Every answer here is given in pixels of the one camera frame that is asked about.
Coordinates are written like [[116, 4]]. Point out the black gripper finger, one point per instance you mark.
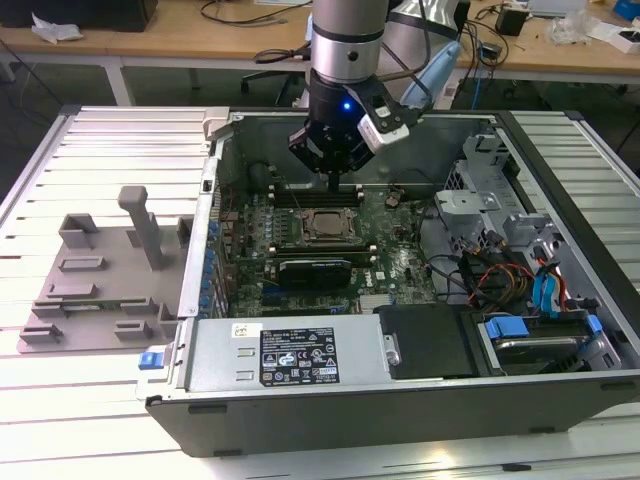
[[357, 160], [305, 150]]

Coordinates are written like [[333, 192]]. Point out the silver CPU chip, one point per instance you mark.
[[329, 224]]

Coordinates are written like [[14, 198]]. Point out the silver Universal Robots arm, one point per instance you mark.
[[345, 45]]

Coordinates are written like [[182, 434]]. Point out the CPU socket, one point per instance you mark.
[[303, 214]]

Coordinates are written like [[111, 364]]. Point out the black RAM slot bank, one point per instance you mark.
[[300, 197], [320, 250]]

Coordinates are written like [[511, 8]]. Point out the round coin cell battery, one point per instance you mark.
[[393, 198]]

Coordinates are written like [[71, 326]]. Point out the black office chair base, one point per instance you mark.
[[265, 77]]

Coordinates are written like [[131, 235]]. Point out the green motherboard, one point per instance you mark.
[[395, 270]]

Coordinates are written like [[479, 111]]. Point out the grey metal drive cage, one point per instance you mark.
[[465, 205]]

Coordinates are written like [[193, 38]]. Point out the black graphics card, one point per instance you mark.
[[315, 274]]

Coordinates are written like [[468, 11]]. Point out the small black plug adapter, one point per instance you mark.
[[491, 51]]

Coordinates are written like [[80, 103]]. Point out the wooden desk with white legs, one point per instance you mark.
[[150, 45]]

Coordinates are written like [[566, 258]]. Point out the small white supply sticker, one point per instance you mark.
[[247, 330]]

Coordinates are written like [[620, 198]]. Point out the black plastic shroud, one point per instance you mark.
[[425, 345]]

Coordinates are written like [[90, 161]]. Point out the black cube adapter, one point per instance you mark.
[[511, 21]]

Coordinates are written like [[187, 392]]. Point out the black printed supply label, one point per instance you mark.
[[300, 357]]

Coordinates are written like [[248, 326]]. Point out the silver power supply unit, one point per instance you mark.
[[220, 355]]

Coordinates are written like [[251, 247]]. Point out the blue disk carrier with disk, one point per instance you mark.
[[505, 327]]

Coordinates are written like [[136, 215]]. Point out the grey plastic parts rack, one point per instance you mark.
[[115, 280]]

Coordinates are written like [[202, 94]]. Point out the grey flat device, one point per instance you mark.
[[555, 6]]

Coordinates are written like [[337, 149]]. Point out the clear plastic bag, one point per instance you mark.
[[570, 27]]

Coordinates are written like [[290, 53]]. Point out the green RAM stick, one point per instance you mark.
[[95, 303]]

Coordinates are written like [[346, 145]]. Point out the blue case latch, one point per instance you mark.
[[150, 361]]

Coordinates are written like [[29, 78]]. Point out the black open PC case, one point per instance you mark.
[[350, 425]]

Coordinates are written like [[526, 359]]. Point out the large black box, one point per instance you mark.
[[75, 12]]

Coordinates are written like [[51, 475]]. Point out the crumpled white paper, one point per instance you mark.
[[55, 30]]

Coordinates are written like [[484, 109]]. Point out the white cardboard box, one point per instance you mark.
[[607, 35]]

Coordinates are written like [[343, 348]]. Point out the blue box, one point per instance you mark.
[[627, 10]]

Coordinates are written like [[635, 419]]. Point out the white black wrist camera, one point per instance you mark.
[[387, 132]]

